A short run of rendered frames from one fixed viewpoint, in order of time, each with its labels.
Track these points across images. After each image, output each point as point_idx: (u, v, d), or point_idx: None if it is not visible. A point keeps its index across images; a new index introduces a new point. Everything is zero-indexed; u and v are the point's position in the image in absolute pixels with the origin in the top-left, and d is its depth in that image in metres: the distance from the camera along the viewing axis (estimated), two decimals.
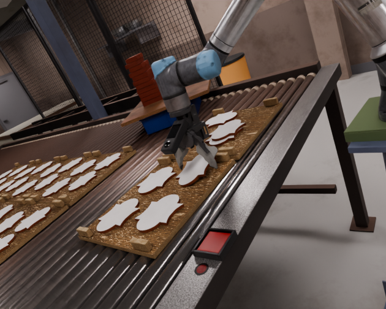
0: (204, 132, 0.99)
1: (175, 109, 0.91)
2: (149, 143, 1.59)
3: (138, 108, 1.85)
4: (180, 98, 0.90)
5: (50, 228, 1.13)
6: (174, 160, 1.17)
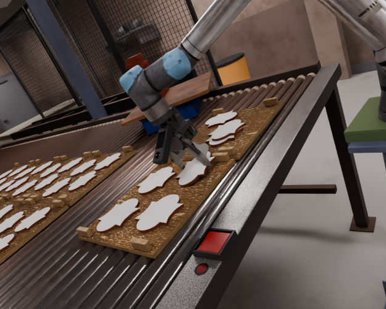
0: (192, 129, 0.97)
1: (155, 118, 0.89)
2: (149, 143, 1.59)
3: (138, 108, 1.85)
4: (157, 106, 0.87)
5: (50, 228, 1.13)
6: None
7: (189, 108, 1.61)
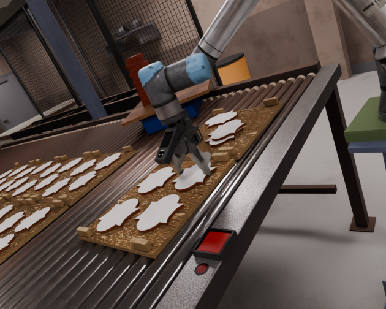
0: (198, 136, 0.96)
1: (166, 117, 0.88)
2: (149, 143, 1.59)
3: (138, 108, 1.85)
4: (170, 105, 0.87)
5: (50, 228, 1.13)
6: None
7: (189, 108, 1.61)
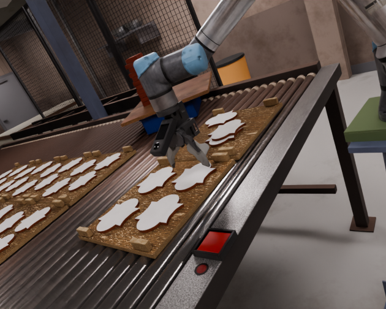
0: (195, 129, 0.95)
1: (162, 108, 0.87)
2: (149, 143, 1.59)
3: (138, 108, 1.85)
4: (166, 97, 0.86)
5: (50, 228, 1.13)
6: (174, 160, 1.17)
7: (189, 108, 1.61)
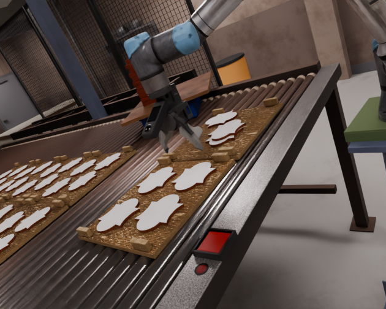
0: (188, 113, 0.93)
1: (154, 90, 0.85)
2: (149, 143, 1.59)
3: (138, 108, 1.85)
4: (157, 78, 0.84)
5: (50, 228, 1.13)
6: (174, 160, 1.17)
7: (189, 108, 1.61)
